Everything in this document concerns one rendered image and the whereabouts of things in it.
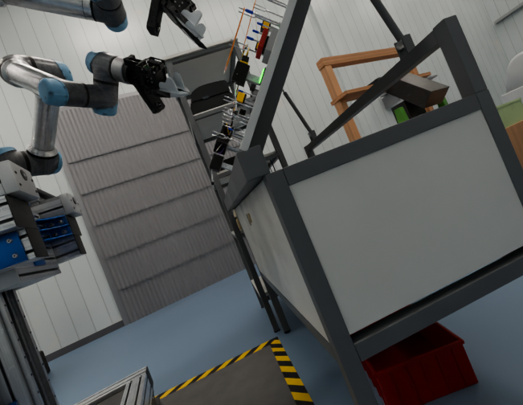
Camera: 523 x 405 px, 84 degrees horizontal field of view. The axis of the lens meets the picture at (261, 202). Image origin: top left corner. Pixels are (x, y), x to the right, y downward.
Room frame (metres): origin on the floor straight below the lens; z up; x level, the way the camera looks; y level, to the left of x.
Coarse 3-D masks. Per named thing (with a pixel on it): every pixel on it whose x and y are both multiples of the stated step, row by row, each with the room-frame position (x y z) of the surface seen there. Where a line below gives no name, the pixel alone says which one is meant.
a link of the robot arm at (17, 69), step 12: (0, 60) 0.98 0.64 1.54; (12, 60) 0.97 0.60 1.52; (24, 60) 1.03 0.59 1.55; (0, 72) 0.97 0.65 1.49; (12, 72) 0.94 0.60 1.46; (24, 72) 0.91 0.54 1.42; (36, 72) 0.90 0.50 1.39; (12, 84) 1.00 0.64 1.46; (24, 84) 0.92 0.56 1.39; (36, 84) 0.87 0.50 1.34; (48, 84) 0.81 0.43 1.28; (60, 84) 0.83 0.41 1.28; (72, 84) 0.86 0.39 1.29; (84, 84) 0.89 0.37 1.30; (48, 96) 0.82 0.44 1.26; (60, 96) 0.83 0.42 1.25; (72, 96) 0.86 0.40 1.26; (84, 96) 0.88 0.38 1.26
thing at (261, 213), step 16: (256, 192) 0.79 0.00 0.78; (256, 208) 0.91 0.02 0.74; (272, 208) 0.67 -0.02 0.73; (256, 224) 1.05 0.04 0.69; (272, 224) 0.75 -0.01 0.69; (272, 240) 0.85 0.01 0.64; (272, 256) 0.98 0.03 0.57; (288, 256) 0.72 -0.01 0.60; (272, 272) 1.16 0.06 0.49; (288, 272) 0.80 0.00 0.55; (288, 288) 0.92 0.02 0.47; (304, 288) 0.68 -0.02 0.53; (304, 304) 0.76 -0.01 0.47; (320, 320) 0.66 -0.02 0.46
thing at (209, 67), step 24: (192, 48) 1.84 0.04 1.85; (216, 48) 1.88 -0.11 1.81; (168, 72) 1.96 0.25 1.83; (192, 72) 2.07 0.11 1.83; (216, 72) 2.21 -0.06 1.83; (192, 120) 1.82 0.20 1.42; (216, 120) 2.05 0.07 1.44; (240, 120) 2.26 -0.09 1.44; (216, 192) 2.36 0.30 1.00; (240, 240) 1.82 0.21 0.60; (264, 288) 1.94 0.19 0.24
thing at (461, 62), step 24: (456, 24) 0.71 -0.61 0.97; (408, 48) 0.85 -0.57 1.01; (432, 48) 0.77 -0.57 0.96; (456, 48) 0.71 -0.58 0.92; (408, 72) 0.91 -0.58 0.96; (456, 72) 0.73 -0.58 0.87; (480, 72) 0.71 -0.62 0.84; (360, 96) 1.13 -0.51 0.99; (336, 120) 1.36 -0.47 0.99; (312, 144) 1.72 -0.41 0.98
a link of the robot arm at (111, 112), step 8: (96, 80) 0.92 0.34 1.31; (88, 88) 0.89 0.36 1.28; (96, 88) 0.91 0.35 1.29; (104, 88) 0.93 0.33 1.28; (112, 88) 0.94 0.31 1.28; (96, 96) 0.91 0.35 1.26; (104, 96) 0.93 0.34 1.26; (112, 96) 0.95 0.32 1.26; (88, 104) 0.91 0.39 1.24; (96, 104) 0.93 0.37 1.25; (104, 104) 0.95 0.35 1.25; (112, 104) 0.96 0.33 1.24; (96, 112) 0.96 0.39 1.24; (104, 112) 0.96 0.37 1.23; (112, 112) 0.98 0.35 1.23
